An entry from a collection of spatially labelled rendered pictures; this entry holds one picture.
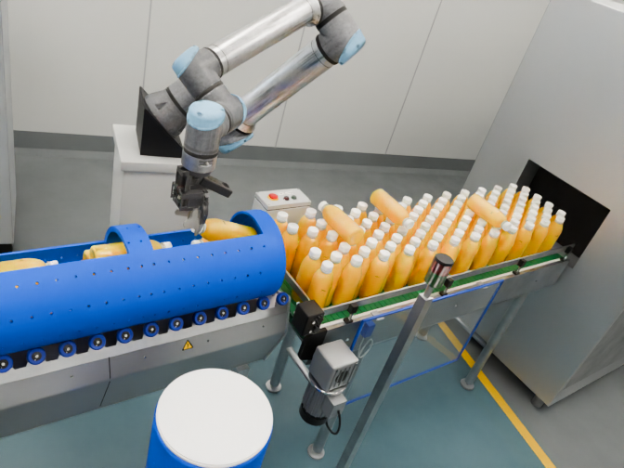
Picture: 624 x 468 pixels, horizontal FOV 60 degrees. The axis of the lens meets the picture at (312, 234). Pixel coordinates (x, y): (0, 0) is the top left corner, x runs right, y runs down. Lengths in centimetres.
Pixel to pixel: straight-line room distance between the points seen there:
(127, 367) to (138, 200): 80
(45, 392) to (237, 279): 58
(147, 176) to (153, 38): 213
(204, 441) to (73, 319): 44
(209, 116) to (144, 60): 289
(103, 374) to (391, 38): 383
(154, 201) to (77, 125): 222
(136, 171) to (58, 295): 85
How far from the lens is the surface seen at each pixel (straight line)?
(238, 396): 142
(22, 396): 163
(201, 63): 151
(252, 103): 205
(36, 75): 426
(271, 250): 164
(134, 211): 227
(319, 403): 197
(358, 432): 231
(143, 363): 169
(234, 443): 134
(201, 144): 140
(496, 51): 553
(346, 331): 195
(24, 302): 142
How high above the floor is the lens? 213
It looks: 32 degrees down
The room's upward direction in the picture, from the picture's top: 17 degrees clockwise
